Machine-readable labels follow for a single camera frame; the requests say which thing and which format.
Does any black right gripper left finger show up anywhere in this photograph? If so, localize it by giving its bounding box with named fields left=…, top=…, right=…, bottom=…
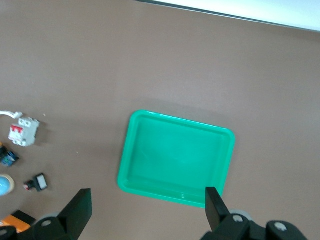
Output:
left=0, top=188, right=93, bottom=240

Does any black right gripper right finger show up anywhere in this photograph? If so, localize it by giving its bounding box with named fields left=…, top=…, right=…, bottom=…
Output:
left=199, top=186, right=309, bottom=240

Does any white circuit breaker red switch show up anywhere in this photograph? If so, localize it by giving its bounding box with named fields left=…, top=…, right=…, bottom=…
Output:
left=7, top=116, right=41, bottom=148

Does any orange button box black base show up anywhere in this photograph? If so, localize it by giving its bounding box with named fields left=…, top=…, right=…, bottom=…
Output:
left=0, top=210, right=36, bottom=235

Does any green plastic tray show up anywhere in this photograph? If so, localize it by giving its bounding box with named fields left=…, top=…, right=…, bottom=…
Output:
left=116, top=109, right=236, bottom=210

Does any blue dome indicator light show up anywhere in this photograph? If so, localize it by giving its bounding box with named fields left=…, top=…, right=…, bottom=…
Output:
left=0, top=174, right=15, bottom=198

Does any small white curved clamp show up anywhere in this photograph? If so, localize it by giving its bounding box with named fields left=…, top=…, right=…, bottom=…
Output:
left=0, top=110, right=24, bottom=121

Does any small black rocker switch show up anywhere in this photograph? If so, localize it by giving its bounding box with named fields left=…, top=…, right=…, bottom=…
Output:
left=23, top=173, right=49, bottom=193

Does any orange head black button switch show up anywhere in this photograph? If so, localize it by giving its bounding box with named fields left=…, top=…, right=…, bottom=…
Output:
left=0, top=142, right=20, bottom=168

